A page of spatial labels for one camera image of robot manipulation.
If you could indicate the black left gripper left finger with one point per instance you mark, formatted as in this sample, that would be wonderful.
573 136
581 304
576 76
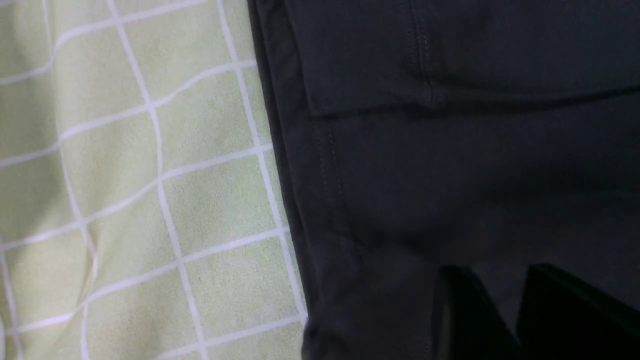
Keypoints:
466 324

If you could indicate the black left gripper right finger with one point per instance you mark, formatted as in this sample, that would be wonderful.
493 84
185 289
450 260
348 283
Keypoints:
562 317

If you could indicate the dark gray long-sleeved shirt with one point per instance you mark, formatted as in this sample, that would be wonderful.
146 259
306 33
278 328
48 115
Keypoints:
410 135

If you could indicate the light green checkered mat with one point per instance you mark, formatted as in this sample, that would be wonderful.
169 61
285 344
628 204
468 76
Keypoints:
141 216

